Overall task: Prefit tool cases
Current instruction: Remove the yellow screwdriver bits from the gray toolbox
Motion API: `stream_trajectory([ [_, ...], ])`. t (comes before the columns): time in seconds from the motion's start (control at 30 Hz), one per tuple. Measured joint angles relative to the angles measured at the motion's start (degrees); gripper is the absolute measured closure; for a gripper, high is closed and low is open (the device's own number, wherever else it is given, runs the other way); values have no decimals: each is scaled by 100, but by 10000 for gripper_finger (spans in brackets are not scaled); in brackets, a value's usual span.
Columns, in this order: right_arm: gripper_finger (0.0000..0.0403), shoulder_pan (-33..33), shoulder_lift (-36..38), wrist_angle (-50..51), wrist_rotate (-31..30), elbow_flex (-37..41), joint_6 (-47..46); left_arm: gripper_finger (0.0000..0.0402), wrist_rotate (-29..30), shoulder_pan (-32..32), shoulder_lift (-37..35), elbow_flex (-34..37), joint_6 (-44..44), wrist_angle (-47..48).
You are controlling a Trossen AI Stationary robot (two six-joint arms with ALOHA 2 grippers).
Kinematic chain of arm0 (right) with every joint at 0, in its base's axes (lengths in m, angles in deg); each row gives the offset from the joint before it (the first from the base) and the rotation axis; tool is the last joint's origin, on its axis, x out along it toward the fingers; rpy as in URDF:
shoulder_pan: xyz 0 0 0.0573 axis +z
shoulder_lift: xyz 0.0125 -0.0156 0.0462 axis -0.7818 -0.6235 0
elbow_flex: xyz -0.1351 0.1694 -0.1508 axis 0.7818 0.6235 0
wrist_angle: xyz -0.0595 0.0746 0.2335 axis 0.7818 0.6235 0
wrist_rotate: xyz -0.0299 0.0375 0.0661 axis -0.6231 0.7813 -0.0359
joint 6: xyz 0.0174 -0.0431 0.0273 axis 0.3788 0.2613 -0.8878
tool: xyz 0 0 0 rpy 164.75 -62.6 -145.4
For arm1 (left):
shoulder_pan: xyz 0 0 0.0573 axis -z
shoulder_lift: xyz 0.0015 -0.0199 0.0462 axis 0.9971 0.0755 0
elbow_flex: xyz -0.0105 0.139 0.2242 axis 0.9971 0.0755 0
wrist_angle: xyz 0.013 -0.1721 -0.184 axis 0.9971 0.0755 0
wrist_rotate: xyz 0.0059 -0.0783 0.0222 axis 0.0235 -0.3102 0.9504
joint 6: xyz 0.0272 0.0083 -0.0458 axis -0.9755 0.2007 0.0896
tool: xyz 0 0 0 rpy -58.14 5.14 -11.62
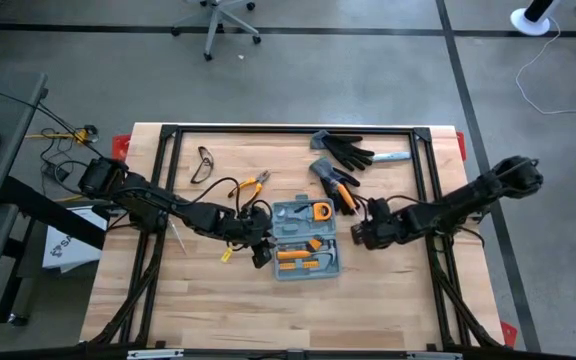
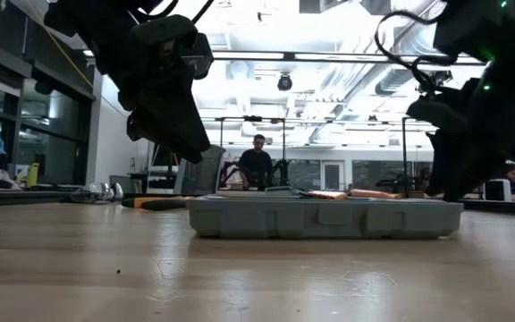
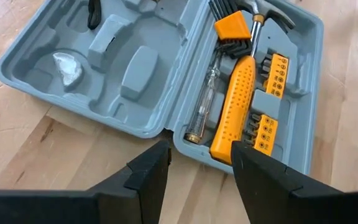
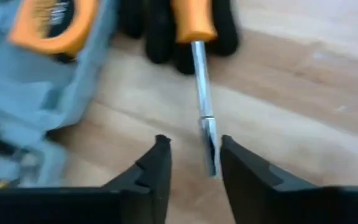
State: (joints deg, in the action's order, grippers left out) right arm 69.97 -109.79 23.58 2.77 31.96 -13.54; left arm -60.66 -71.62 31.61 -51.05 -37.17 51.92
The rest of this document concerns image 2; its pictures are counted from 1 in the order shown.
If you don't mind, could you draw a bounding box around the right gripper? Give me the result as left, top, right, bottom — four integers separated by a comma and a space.
426, 78, 515, 202

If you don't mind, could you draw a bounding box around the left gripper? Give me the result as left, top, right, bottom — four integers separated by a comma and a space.
96, 39, 212, 165

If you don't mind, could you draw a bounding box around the wooden handled nut driver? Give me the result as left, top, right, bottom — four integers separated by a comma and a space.
349, 188, 404, 200

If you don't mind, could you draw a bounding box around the grey plastic tool case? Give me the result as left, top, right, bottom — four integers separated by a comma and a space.
186, 192, 465, 240

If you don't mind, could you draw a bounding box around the black and orange tool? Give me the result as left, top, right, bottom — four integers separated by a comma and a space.
121, 195, 192, 212

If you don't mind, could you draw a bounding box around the dark background monitor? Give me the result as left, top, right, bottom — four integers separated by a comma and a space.
149, 142, 182, 167

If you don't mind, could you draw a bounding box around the white box device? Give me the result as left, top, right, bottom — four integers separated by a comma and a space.
482, 178, 512, 202

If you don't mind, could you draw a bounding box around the grey mesh office chair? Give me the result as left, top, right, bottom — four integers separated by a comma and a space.
174, 143, 226, 197

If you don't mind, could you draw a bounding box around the shiny clear object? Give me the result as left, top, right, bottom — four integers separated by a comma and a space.
70, 182, 124, 203

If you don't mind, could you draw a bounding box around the black ceiling spotlight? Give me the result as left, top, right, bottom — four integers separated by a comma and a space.
418, 70, 454, 94

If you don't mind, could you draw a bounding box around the yellow green bottle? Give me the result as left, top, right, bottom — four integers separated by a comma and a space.
26, 162, 40, 188

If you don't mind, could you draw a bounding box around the dark overhead box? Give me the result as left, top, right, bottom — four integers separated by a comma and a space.
299, 0, 393, 17

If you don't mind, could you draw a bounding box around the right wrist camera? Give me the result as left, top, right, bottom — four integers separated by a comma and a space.
407, 87, 469, 131

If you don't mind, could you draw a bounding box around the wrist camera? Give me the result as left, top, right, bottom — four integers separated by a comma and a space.
407, 87, 469, 131
131, 14, 215, 81

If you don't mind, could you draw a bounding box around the tall black frame stand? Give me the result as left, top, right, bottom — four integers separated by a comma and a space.
401, 115, 428, 194

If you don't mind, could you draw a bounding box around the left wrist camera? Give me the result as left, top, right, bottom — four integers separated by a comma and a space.
131, 14, 215, 81

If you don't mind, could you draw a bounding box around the black left camera cable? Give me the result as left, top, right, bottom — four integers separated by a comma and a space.
136, 0, 216, 24

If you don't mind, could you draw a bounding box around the black camera cable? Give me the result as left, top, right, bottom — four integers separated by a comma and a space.
136, 0, 216, 24
373, 9, 460, 93

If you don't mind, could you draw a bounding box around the yellow cord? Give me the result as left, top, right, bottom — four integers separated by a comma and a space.
24, 0, 94, 89

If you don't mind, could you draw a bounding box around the black right camera cable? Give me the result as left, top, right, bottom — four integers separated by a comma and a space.
373, 9, 460, 93

